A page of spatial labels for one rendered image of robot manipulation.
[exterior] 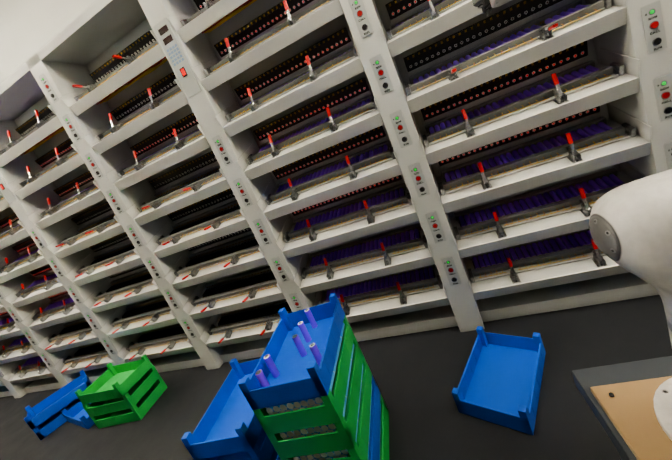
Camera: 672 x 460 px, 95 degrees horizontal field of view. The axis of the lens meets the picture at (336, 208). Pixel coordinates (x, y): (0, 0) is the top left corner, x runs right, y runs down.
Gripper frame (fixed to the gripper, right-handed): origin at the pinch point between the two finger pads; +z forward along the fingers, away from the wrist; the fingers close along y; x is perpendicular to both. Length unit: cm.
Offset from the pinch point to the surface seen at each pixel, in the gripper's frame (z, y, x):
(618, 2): 21.3, 30.0, -6.4
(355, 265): 35, -73, -62
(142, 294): 28, -194, -47
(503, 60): 19.3, -0.2, -9.0
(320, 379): -32, -64, -69
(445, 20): 16.0, -12.0, 8.5
